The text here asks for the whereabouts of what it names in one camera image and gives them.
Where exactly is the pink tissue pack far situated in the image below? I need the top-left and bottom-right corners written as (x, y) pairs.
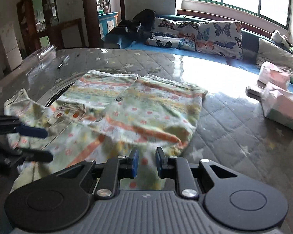
top-left (258, 61), bottom-right (290, 90)

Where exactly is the flat book under tissues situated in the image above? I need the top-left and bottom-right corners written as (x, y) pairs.
top-left (246, 85), bottom-right (264, 99)

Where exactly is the black marker pen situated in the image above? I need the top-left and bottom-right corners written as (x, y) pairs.
top-left (57, 55), bottom-right (70, 69)

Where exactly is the floral children's jacket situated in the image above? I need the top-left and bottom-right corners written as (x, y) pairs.
top-left (4, 70), bottom-right (206, 190)

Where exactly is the pink tissue pack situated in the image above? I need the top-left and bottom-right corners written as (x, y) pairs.
top-left (258, 61), bottom-right (290, 90)
top-left (261, 82), bottom-right (293, 130)

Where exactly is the black round induction cooktop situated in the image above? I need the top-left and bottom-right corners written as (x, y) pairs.
top-left (45, 83), bottom-right (73, 107)

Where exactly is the pink tissue pack near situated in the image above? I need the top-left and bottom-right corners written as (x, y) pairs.
top-left (261, 82), bottom-right (293, 130)

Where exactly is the large butterfly pillow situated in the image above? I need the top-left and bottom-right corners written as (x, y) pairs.
top-left (195, 21), bottom-right (243, 60)

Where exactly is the dark wooden display cabinet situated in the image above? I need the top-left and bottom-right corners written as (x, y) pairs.
top-left (17, 0), bottom-right (59, 54)

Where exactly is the clear plastic clamshell box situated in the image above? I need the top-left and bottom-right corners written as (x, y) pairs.
top-left (21, 45), bottom-right (56, 77)

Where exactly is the white plush toy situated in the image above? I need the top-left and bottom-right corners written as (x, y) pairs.
top-left (271, 30), bottom-right (290, 49)

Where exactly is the white refrigerator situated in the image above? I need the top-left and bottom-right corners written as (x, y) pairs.
top-left (0, 22), bottom-right (22, 71)

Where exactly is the butterfly pillow lower left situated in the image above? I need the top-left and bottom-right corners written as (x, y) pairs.
top-left (145, 32), bottom-right (196, 51)

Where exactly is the dark wooden side table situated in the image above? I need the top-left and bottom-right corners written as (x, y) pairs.
top-left (48, 18), bottom-right (86, 49)

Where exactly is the blue white cabinet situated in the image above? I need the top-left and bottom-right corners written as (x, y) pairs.
top-left (98, 12), bottom-right (118, 39)

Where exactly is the blue sofa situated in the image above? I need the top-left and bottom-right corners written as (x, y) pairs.
top-left (101, 14), bottom-right (293, 96)

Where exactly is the black clothes pile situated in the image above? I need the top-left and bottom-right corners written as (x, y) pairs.
top-left (103, 9), bottom-right (156, 49)

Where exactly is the quilted grey star tablecloth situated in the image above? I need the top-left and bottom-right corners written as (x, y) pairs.
top-left (0, 49), bottom-right (293, 233)

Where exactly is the grey cushion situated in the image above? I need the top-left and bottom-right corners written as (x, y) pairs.
top-left (256, 38), bottom-right (293, 77)

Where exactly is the butterfly pillow upper left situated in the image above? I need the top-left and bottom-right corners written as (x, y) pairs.
top-left (152, 18), bottom-right (199, 40)

